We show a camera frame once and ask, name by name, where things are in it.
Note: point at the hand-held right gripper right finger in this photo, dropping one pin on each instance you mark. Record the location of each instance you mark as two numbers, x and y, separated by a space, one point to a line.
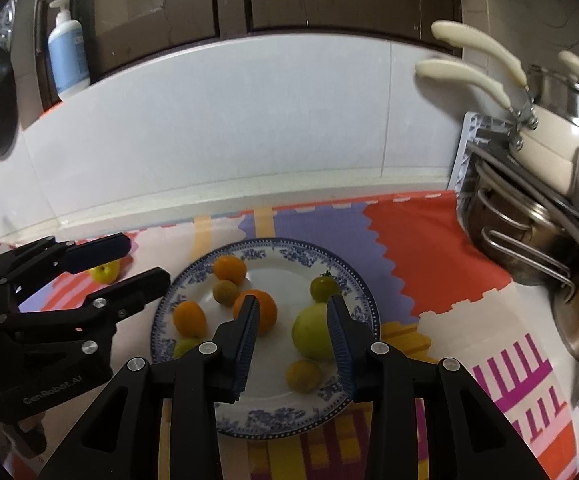
342 355

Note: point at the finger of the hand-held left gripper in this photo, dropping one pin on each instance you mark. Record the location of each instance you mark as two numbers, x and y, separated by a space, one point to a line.
99 250
134 290

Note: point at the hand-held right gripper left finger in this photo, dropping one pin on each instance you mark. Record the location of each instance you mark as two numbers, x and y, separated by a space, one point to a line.
242 355

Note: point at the yellow-green apple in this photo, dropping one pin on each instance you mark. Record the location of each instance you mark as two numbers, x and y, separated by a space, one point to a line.
104 272

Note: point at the large green apple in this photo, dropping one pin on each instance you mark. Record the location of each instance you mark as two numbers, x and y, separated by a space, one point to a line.
309 332

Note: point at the large orange mandarin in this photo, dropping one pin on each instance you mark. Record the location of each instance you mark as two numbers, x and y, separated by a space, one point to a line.
267 310

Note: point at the small orange mandarin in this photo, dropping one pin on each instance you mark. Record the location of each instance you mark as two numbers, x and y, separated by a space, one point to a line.
229 268
190 318
225 291
303 375

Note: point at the blue white patterned plate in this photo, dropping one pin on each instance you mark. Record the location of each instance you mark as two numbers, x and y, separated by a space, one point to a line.
279 270

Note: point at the person's left hand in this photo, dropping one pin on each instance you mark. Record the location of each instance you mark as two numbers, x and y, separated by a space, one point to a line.
29 437

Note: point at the colourful patterned table mat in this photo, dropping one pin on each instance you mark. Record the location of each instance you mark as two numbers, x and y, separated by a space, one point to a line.
419 260

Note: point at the white blue pump bottle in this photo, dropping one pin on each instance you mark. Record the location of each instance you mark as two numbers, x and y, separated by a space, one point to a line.
67 60

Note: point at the white plastic rack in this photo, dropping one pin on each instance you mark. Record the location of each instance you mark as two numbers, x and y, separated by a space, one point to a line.
474 145

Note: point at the steel pot with lid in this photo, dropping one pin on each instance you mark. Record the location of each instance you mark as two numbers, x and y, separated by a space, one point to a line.
569 100

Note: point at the dark brown window frame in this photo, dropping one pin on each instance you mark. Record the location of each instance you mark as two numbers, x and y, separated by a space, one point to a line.
269 10

